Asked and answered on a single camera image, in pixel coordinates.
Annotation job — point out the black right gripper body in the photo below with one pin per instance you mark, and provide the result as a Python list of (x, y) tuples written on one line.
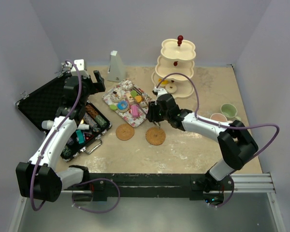
[(156, 113)]

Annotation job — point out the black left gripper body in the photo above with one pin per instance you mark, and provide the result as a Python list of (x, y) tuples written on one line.
[(87, 84)]

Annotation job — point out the cream plain donut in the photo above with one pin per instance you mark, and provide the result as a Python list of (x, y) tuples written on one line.
[(171, 88)]

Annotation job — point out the yellow glazed donut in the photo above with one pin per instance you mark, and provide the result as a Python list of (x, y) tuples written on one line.
[(164, 83)]

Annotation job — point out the orange macaron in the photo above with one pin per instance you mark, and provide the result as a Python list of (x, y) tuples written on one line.
[(138, 99)]

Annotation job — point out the pink cake slice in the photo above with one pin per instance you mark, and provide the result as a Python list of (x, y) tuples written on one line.
[(134, 111)]

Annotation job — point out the cream cake slice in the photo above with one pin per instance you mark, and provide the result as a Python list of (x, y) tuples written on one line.
[(129, 98)]

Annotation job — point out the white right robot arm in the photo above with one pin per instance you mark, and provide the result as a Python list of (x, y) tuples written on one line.
[(236, 144)]

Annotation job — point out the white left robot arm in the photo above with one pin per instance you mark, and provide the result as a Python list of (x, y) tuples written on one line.
[(37, 178)]

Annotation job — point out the grey metronome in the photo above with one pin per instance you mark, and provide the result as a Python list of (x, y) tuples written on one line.
[(116, 70)]

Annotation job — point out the sprinkled white donut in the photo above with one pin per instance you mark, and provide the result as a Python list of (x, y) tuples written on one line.
[(143, 104)]

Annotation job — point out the green macaron left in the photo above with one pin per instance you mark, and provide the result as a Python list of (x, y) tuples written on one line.
[(113, 107)]

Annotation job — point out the green macaron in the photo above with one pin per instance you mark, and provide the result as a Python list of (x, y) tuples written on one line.
[(133, 93), (113, 107)]

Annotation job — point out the white striped donut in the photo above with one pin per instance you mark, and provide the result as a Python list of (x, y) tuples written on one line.
[(127, 85)]

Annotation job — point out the orange poker chip stack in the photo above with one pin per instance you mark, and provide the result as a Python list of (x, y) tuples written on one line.
[(91, 111)]

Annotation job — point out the right woven coaster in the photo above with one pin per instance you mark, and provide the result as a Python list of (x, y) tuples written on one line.
[(155, 136)]

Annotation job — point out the woven coaster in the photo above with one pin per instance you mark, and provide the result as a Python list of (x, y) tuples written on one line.
[(155, 136), (124, 132)]

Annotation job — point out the blue glazed donut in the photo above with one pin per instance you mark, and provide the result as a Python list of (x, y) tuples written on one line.
[(123, 106)]

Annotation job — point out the chocolate striped cake bar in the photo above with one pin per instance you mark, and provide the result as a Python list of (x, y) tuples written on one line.
[(139, 91)]

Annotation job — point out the green poker chip stack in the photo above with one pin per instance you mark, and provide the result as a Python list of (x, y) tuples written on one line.
[(100, 121)]

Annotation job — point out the green macaron centre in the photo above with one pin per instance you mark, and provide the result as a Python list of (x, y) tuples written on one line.
[(133, 93)]

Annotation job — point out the floral serving tray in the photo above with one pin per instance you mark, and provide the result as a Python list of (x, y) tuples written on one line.
[(134, 122)]

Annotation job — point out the black open case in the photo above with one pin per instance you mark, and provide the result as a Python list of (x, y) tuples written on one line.
[(45, 104)]

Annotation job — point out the white small bottle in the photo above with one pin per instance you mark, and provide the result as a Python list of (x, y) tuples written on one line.
[(83, 127)]

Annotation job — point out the left woven coaster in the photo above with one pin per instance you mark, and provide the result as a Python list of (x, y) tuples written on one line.
[(124, 132)]

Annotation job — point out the pink cup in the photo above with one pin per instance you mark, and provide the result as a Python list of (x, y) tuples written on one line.
[(220, 118)]

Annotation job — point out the cream three-tier dessert stand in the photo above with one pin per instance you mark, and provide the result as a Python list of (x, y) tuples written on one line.
[(176, 64)]

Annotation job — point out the green cup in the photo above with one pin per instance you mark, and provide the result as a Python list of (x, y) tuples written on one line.
[(230, 111)]

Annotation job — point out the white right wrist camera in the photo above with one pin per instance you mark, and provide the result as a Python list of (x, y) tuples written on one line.
[(157, 91)]

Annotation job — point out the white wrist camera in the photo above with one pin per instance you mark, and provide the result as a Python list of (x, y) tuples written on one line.
[(82, 68), (157, 91)]

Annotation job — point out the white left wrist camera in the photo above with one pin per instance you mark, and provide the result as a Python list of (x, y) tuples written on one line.
[(82, 68)]

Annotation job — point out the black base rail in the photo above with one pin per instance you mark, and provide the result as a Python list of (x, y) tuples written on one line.
[(191, 186)]

